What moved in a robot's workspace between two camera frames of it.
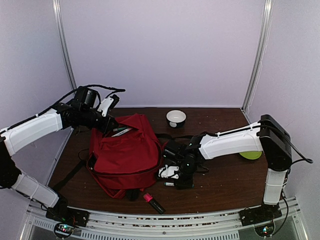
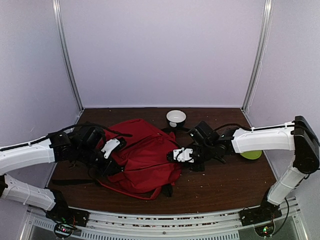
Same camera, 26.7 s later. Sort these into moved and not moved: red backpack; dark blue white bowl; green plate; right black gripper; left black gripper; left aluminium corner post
Moved: left black gripper; red backpack; right black gripper
Not moved: green plate; dark blue white bowl; left aluminium corner post
